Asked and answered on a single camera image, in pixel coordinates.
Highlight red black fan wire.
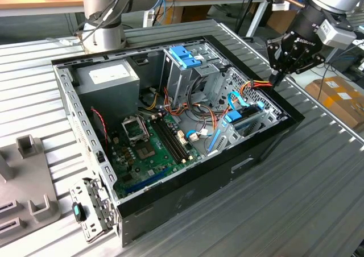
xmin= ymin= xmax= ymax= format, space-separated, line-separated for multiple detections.
xmin=90 ymin=106 xmax=112 ymax=147

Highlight grey metal drive cage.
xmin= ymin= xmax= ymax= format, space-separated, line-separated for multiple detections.
xmin=159 ymin=45 xmax=230 ymax=107

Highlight yellow black wire bundle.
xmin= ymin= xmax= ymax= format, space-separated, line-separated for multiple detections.
xmin=142 ymin=86 xmax=160 ymax=111

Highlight black stand pole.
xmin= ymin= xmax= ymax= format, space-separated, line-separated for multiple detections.
xmin=234 ymin=0 xmax=261 ymax=39

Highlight square brown chipset chip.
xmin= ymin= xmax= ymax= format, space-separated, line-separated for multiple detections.
xmin=135 ymin=143 xmax=156 ymax=160

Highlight orange red wire bundle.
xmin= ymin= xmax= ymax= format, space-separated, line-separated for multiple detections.
xmin=163 ymin=86 xmax=228 ymax=130

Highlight grey metal slot bracket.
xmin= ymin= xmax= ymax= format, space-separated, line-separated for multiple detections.
xmin=69 ymin=177 xmax=121 ymax=244

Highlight green motherboard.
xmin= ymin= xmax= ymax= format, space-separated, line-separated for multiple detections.
xmin=106 ymin=113 xmax=206 ymax=200

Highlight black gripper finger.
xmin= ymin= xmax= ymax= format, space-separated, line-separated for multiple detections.
xmin=280 ymin=50 xmax=327 ymax=86
xmin=266 ymin=37 xmax=286 ymax=86

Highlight blue plastic drive carrier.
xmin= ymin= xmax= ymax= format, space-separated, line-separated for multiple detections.
xmin=168 ymin=45 xmax=206 ymax=69

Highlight black RAM slot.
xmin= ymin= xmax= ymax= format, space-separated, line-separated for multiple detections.
xmin=151 ymin=120 xmax=181 ymax=165
xmin=154 ymin=119 xmax=184 ymax=163
xmin=158 ymin=118 xmax=188 ymax=161
xmin=161 ymin=117 xmax=191 ymax=160

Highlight white motherboard connector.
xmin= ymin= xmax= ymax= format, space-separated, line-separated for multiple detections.
xmin=176 ymin=130 xmax=189 ymax=147

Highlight labelled cardboard box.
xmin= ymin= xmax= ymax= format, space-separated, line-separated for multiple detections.
xmin=304 ymin=74 xmax=364 ymax=133

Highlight grey metal disk bay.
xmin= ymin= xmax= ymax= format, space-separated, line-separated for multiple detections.
xmin=206 ymin=97 xmax=288 ymax=159

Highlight grey parts rack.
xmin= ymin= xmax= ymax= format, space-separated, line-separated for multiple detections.
xmin=0 ymin=133 xmax=65 ymax=246

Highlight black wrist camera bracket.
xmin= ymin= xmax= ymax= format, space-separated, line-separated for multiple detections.
xmin=326 ymin=11 xmax=356 ymax=30

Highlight grey power supply unit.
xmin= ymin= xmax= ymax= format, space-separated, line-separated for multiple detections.
xmin=72 ymin=58 xmax=142 ymax=125

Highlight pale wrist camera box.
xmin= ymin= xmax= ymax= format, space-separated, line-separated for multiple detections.
xmin=315 ymin=18 xmax=358 ymax=51

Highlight black open PC case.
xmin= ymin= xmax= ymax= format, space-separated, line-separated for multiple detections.
xmin=51 ymin=34 xmax=305 ymax=248

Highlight CPU socket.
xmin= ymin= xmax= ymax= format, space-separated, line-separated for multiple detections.
xmin=121 ymin=115 xmax=151 ymax=143

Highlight large brown cardboard box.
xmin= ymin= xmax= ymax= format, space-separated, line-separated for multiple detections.
xmin=266 ymin=9 xmax=302 ymax=36

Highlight blue expansion slot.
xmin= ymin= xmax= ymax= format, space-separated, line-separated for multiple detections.
xmin=125 ymin=167 xmax=171 ymax=195

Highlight black teal latch handle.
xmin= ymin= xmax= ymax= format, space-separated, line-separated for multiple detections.
xmin=72 ymin=201 xmax=88 ymax=222

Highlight blue SATA wire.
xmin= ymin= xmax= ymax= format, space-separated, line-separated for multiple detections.
xmin=186 ymin=91 xmax=251 ymax=141

